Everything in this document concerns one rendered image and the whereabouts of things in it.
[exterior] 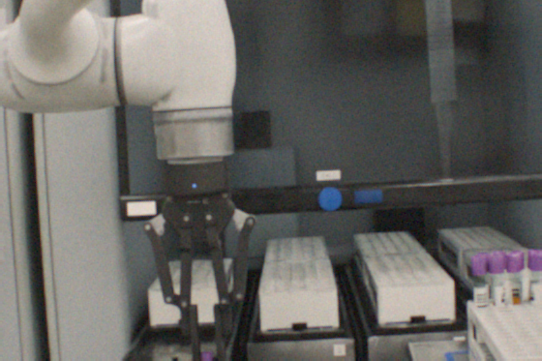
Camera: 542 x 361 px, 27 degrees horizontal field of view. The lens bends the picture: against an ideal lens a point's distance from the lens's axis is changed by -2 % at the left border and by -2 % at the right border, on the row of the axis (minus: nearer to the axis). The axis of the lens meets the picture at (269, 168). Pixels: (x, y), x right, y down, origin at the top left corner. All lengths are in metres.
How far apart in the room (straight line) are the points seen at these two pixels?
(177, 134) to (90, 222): 0.31
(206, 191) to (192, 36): 0.17
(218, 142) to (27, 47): 0.24
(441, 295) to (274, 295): 0.22
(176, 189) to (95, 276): 0.30
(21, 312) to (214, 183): 0.41
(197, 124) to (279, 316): 0.33
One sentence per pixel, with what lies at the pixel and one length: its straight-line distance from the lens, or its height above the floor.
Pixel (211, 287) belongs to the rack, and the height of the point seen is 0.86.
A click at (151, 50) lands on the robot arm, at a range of 1.28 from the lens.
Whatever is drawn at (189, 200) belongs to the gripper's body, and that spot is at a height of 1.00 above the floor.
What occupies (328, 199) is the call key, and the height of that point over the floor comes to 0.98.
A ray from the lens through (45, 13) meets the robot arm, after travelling 1.17.
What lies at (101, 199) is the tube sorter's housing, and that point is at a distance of 1.55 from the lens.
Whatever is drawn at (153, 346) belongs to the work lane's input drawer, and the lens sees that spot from 1.50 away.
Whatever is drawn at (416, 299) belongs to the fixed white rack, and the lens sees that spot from 1.50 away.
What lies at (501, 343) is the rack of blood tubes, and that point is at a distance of 1.05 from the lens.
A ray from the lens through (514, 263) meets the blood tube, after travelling 1.22.
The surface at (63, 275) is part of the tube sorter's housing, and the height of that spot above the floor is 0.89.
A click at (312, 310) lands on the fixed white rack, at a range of 1.49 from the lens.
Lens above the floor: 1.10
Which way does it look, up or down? 3 degrees down
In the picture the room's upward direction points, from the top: 3 degrees counter-clockwise
